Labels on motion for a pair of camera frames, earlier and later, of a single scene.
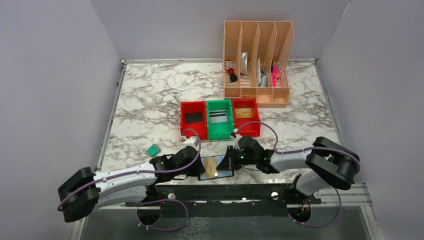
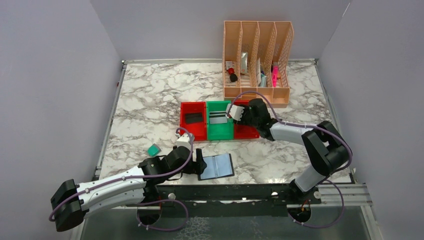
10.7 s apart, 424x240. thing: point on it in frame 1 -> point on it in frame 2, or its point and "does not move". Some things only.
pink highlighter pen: [275, 75] does not move
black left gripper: [198, 166] does not move
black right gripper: [230, 161] -> [241, 117]
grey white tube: [244, 62] does not move
